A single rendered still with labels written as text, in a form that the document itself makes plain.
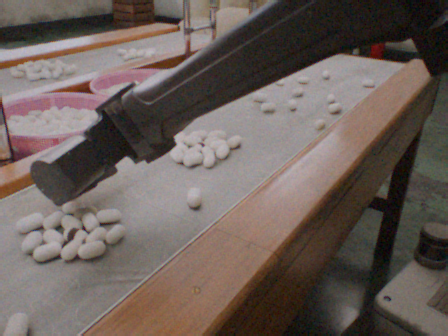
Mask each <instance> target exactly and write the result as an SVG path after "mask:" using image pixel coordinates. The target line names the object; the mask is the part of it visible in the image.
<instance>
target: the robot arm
mask: <svg viewBox="0 0 448 336"><path fill-rule="evenodd" d="M409 39H411V41H412V42H413V43H414V46H415V47H416V50H417V51H418V53H419V56H420V57H421V60H422V61H423V63H424V66H425V67H426V69H427V71H428V72H429V75H430V76H431V77H434V76H438V75H440V74H442V73H446V72H448V0H270V1H268V2H267V3H265V4H263V5H262V7H260V8H258V9H257V10H255V12H252V14H250V15H248V16H247V17H245V19H242V21H240V22H238V23H237V24H235V26H232V28H230V29H228V30H227V31H225V33H223V34H222V35H220V36H218V38H217V39H215V40H213V41H212V42H210V44H208V45H207V46H205V47H203V49H200V51H198V52H197V53H195V54H193V56H190V58H188V59H187V60H185V61H183V63H182V64H180V65H178V66H177V67H175V68H173V69H162V70H160V71H158V72H156V73H155V74H153V75H151V76H148V78H146V79H144V80H143V81H141V83H138V85H137V84H136V82H135V81H132V83H130V84H129V85H128V86H126V87H124V88H121V89H120V91H118V92H117V93H115V94H114V95H113V96H111V97H110V98H108V99H107V100H106V101H104V103H101V104H99V106H98V107H96V108H95V109H94V111H95V112H96V113H97V115H98V117H97V118H96V119H95V120H94V121H93V122H92V123H91V124H90V125H89V126H88V127H87V128H86V129H85V130H84V132H83V133H81V135H74V136H72V137H70V138H68V139H67V140H65V141H64V142H63V143H61V144H59V145H57V147H55V148H53V149H52V150H50V151H49V152H48V153H46V154H44V155H42V156H41V157H39V158H37V160H35V161H34V162H33V163H32V164H31V166H30V174H31V176H32V180H33V182H34V184H35V185H36V186H37V188H38V189H39V191H40V192H42V194H43V195H44V196H45V197H47V198H48V199H49V200H52V201H53V202H54V205H56V206H57V207H60V206H62V205H64V204H66V203H67V202H69V201H72V200H75V199H76V198H77V197H80V196H81V195H83V194H84V193H86V192H89V191H91V190H93V189H94V188H95V187H97V185H98V183H99V182H102V181H104V180H106V179H107V178H109V177H111V176H114V175H115V174H116V173H117V172H118V169H117V168H116V166H115V165H116V164H117V163H119V162H120V161H121V160H123V159H124V158H125V157H127V158H130V159H131V160H132V161H133V162H134V164H135V165H136V164H138V163H141V162H142V161H143V160H145V161H146V163H147V164H149V163H151V162H153V161H154V160H157V159H158V158H161V157H163V155H166V154H167V153H169V152H170V151H171V150H173V148H175V147H176V145H177V143H176V141H175V140H176V138H174V136H175V135H177V134H178V133H181V131H183V130H184V129H185V128H186V127H187V126H189V125H190V123H192V122H193V121H194V120H195V119H196V118H200V117H201V116H204V115H205V114H207V113H210V112H212V111H215V110H217V109H218V108H221V107H222V106H226V105H227V104H229V103H232V102H233V101H237V100H238V99H240V98H243V97H245V96H247V95H249V94H250V93H254V92H255V91H258V90H260V89H263V88H264V87H266V86H269V85H271V84H274V83H275V82H277V81H280V80H282V79H284V78H287V77H288V76H291V75H292V74H296V73H297V72H299V71H302V70H304V69H307V68H308V67H309V66H313V65H314V64H317V63H319V62H321V61H324V60H326V59H329V58H331V57H333V56H336V55H339V54H343V53H345V52H347V51H352V50H355V49H360V48H363V47H366V46H373V45H376V44H380V43H401V42H404V41H407V40H409Z"/></svg>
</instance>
